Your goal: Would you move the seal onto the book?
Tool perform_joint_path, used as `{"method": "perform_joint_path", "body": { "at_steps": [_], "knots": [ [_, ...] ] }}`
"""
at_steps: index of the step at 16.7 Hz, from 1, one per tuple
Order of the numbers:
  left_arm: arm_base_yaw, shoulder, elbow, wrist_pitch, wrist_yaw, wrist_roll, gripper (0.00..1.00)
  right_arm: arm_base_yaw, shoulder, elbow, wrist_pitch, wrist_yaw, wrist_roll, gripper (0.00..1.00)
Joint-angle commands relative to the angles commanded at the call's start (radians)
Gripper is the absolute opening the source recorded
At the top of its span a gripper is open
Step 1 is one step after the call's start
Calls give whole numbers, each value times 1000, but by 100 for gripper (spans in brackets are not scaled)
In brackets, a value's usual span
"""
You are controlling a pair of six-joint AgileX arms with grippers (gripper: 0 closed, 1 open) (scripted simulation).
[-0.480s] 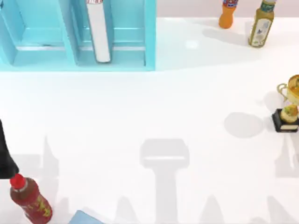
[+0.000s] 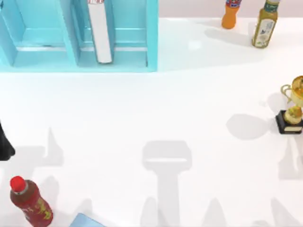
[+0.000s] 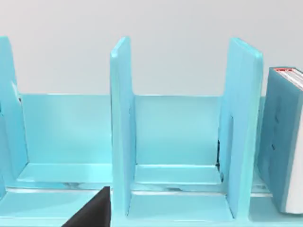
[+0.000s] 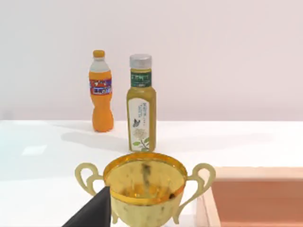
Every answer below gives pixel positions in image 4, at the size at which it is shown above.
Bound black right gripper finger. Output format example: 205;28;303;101
61;185;111;227

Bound gold trophy cup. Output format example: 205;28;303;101
74;152;216;227

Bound orange soda bottle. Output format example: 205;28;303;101
89;49;115;133

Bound green tea bottle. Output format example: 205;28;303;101
126;53;157;153

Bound shallow salmon-coloured box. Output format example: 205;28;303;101
195;166;303;227

